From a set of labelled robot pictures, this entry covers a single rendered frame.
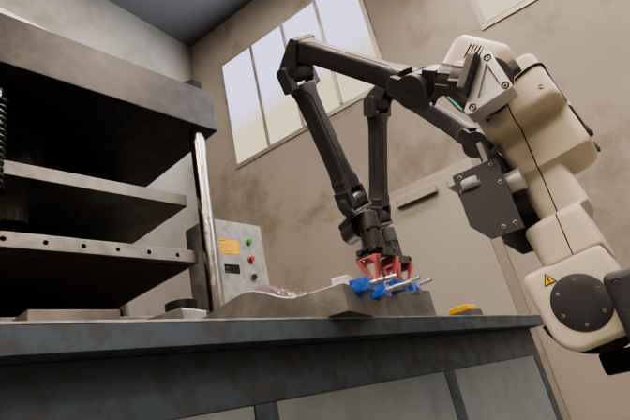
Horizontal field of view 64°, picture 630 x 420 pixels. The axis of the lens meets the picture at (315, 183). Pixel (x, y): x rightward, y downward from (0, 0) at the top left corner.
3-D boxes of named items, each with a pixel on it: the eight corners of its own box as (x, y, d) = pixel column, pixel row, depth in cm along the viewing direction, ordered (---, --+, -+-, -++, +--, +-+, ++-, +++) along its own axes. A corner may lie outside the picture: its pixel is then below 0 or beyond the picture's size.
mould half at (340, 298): (390, 320, 116) (378, 274, 121) (349, 310, 94) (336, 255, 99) (214, 368, 132) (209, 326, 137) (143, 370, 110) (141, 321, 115)
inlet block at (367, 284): (404, 290, 102) (397, 264, 104) (397, 287, 97) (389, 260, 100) (346, 307, 106) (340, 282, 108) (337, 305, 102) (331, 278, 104)
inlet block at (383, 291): (417, 295, 111) (411, 272, 113) (412, 292, 107) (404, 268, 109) (363, 311, 115) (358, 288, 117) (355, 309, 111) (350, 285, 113)
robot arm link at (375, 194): (375, 94, 160) (393, 96, 168) (360, 96, 164) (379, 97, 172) (377, 227, 164) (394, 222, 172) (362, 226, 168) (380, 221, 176)
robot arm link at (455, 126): (376, 67, 159) (393, 69, 167) (358, 104, 165) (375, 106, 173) (494, 140, 137) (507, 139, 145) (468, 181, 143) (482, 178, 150)
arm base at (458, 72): (475, 50, 98) (493, 74, 107) (438, 48, 103) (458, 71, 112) (462, 91, 97) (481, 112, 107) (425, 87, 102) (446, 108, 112)
